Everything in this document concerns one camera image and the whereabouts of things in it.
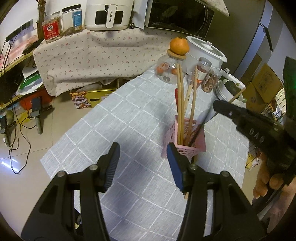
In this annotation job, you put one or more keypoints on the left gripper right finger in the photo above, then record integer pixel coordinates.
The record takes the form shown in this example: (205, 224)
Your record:
(233, 218)

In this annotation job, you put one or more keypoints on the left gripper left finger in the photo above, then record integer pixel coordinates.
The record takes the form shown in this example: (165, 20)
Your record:
(69, 208)

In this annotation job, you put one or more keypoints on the black chopstick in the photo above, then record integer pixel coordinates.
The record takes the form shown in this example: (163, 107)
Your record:
(196, 133)

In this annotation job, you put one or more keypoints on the pink perforated utensil basket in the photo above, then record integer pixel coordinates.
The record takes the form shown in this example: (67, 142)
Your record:
(196, 144)

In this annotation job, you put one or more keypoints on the brown wooden chopstick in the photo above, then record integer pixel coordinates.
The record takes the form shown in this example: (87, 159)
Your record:
(192, 108)

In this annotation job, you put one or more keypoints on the printed bamboo chopstick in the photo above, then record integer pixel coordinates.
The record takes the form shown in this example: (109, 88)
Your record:
(187, 97)

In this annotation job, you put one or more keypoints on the red plastic spoon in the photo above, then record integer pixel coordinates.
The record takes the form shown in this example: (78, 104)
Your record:
(176, 98)

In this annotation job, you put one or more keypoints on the light bamboo chopstick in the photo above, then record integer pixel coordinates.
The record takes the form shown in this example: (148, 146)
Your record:
(180, 107)

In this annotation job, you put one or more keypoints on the lone bamboo chopstick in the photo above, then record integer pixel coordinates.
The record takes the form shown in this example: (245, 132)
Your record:
(237, 95)

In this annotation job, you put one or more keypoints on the white plastic spoon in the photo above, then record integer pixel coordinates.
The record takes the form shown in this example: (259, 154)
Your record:
(206, 116)

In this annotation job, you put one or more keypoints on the person's right hand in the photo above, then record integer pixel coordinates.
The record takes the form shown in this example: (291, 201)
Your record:
(265, 178)

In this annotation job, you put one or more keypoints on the cardboard box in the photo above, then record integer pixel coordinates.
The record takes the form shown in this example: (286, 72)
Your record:
(262, 85)

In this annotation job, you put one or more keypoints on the dark green squash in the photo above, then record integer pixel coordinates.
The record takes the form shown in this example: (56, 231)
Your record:
(232, 87)

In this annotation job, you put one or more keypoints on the grey checked tablecloth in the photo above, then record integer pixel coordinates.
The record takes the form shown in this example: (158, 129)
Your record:
(143, 202)

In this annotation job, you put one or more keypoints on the stacked white bowls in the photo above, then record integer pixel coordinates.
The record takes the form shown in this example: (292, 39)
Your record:
(223, 93)

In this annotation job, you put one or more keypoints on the white handheld sealer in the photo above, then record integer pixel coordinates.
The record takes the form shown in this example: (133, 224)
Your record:
(226, 73)

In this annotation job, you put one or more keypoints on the dried slices jar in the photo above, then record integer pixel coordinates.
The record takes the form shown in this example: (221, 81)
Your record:
(211, 80)

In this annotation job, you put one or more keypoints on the red goji berry jar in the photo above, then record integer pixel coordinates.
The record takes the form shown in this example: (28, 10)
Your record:
(201, 70)

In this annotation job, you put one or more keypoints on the yellow printed box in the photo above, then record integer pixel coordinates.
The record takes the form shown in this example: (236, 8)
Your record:
(89, 99)

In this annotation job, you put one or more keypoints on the grey refrigerator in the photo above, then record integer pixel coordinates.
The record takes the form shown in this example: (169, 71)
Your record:
(250, 32)

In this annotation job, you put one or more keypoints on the white rice cooker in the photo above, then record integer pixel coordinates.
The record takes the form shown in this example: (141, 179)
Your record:
(200, 48)

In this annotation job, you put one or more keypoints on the round glass jar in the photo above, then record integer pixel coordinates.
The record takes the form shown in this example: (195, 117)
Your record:
(166, 67)

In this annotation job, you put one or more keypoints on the orange tangerine on jar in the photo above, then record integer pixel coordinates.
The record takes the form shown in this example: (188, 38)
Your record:
(179, 46)

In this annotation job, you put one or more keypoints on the floral cloth on microwave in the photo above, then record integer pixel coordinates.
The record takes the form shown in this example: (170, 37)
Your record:
(217, 5)

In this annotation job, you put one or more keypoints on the black microwave oven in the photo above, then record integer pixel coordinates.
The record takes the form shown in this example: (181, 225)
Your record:
(189, 17)

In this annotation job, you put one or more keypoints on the floral cloth on cabinet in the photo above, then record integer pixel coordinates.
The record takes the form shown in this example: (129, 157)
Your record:
(87, 57)

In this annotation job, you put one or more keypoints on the red label jar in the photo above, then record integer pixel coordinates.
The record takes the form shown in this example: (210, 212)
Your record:
(52, 28)

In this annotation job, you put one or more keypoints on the blue label jar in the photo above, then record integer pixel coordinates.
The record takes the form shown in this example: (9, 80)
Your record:
(72, 19)

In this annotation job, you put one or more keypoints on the white air fryer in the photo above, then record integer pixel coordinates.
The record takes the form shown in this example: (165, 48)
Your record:
(108, 15)

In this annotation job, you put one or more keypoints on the dried branches in vase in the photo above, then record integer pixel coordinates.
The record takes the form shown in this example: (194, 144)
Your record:
(41, 15)

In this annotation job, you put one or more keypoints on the black wire rack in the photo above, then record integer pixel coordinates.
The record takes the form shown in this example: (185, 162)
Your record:
(276, 110)

